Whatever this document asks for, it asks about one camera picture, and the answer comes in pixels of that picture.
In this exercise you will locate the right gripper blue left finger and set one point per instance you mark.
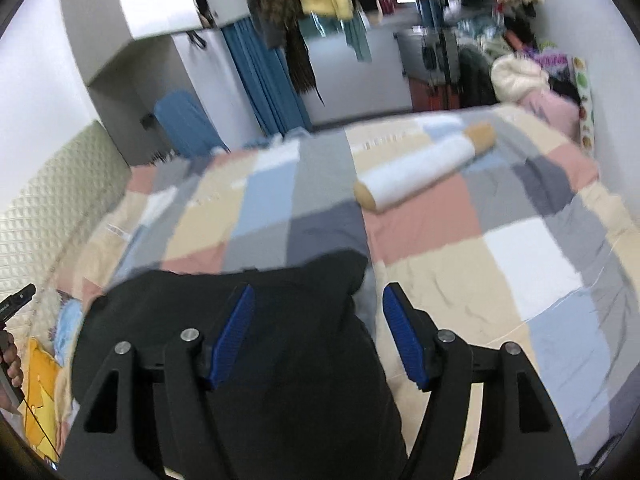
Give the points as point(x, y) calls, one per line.
point(195, 364)

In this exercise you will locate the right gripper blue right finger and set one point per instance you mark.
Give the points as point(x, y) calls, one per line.
point(440, 363)

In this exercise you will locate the black garment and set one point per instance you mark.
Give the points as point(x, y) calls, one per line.
point(307, 397)

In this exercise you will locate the person's left hand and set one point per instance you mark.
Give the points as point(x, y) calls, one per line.
point(14, 373)

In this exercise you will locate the light blue pillow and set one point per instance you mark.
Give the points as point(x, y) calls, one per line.
point(69, 320)

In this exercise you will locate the yellow cartoon pillow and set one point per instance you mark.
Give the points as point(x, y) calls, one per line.
point(40, 422)

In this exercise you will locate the cream quilted headboard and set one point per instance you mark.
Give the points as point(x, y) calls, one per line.
point(51, 218)

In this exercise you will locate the patchwork quilt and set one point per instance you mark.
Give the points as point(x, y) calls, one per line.
point(523, 244)

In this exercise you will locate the white cylindrical bolster pillow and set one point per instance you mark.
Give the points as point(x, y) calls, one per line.
point(391, 183)

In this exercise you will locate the blue chair back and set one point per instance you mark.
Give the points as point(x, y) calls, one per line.
point(187, 126)

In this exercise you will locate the blue curtain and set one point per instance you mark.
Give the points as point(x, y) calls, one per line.
point(275, 103)

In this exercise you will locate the cream fluffy blanket pile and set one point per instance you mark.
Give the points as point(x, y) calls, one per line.
point(514, 77)

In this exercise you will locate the grey hard suitcase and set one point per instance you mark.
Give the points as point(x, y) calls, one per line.
point(429, 54)

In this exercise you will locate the brown plaid hanging coat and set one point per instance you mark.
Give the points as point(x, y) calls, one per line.
point(283, 17)

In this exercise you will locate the grey wall cabinet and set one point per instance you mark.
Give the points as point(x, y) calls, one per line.
point(132, 53)

